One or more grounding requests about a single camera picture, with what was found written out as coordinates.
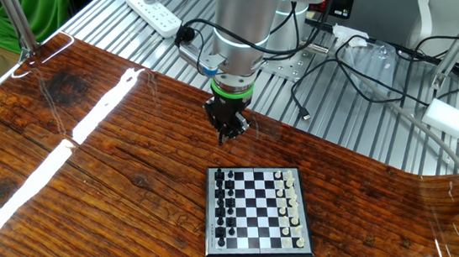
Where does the white adapter block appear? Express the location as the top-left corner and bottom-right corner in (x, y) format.
(419, 95), (459, 142)

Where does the clear plastic sheet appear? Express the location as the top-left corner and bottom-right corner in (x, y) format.
(333, 34), (425, 93)

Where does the grey hose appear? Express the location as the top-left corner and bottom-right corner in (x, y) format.
(350, 62), (459, 184)

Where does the wood grain table mat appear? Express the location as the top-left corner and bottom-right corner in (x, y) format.
(0, 0), (459, 257)

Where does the white crumpled paper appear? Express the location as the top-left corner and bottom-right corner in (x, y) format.
(330, 20), (371, 51)

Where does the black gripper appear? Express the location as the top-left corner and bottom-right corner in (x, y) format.
(204, 93), (257, 147)

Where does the white power strip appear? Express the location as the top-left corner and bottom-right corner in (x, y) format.
(124, 0), (184, 43)

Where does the bright green cloth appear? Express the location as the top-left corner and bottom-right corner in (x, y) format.
(0, 0), (77, 57)

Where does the black white magnetic chessboard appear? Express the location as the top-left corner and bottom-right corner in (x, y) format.
(196, 158), (315, 257)

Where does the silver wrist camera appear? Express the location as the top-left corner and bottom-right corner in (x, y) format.
(177, 39), (229, 81)

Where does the silver robot mounting plate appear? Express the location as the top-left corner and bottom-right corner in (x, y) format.
(256, 29), (339, 87)

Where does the silver cylindrical connector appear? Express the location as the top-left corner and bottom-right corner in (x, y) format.
(298, 37), (330, 58)

